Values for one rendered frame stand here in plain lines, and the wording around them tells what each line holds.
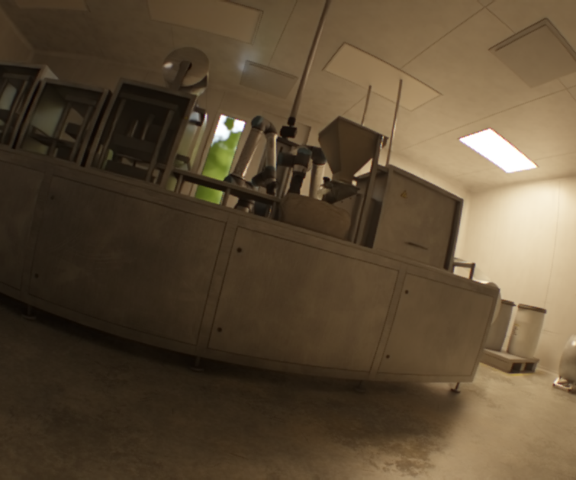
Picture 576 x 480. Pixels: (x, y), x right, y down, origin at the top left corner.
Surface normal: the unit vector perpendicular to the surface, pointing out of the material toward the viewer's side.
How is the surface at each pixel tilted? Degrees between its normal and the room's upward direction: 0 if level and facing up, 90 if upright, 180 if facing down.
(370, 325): 90
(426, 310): 90
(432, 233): 90
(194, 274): 90
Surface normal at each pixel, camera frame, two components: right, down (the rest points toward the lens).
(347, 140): 0.13, 0.40
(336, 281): 0.25, 0.02
